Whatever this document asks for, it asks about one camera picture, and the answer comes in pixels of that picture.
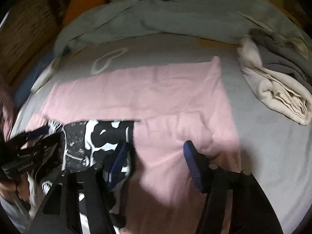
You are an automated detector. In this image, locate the blue pillow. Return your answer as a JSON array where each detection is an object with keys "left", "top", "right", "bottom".
[{"left": 14, "top": 50, "right": 54, "bottom": 109}]

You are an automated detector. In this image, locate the folded cream garment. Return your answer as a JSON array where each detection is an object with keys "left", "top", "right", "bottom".
[{"left": 238, "top": 36, "right": 311, "bottom": 125}]

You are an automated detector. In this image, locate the folded dark grey garment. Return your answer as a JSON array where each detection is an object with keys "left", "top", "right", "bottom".
[{"left": 249, "top": 28, "right": 311, "bottom": 91}]

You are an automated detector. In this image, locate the light grey bed sheet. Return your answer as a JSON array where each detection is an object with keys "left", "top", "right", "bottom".
[{"left": 12, "top": 34, "right": 311, "bottom": 233}]

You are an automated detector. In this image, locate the woven rattan headboard panel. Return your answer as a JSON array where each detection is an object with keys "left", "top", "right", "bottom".
[{"left": 1, "top": 0, "right": 60, "bottom": 88}]

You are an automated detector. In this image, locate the person's left hand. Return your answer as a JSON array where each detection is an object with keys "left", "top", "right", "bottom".
[{"left": 1, "top": 173, "right": 30, "bottom": 203}]

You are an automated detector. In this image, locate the orange pillow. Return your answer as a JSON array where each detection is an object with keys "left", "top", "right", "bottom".
[{"left": 62, "top": 0, "right": 106, "bottom": 27}]

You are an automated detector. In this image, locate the pink printed t-shirt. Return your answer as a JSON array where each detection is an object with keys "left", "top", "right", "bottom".
[{"left": 27, "top": 57, "right": 241, "bottom": 233}]

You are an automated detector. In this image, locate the checkered maroon cloth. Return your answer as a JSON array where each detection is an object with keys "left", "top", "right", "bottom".
[{"left": 0, "top": 76, "right": 17, "bottom": 141}]

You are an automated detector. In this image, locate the grey-green blanket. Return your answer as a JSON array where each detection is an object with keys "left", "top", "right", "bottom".
[{"left": 31, "top": 0, "right": 311, "bottom": 93}]

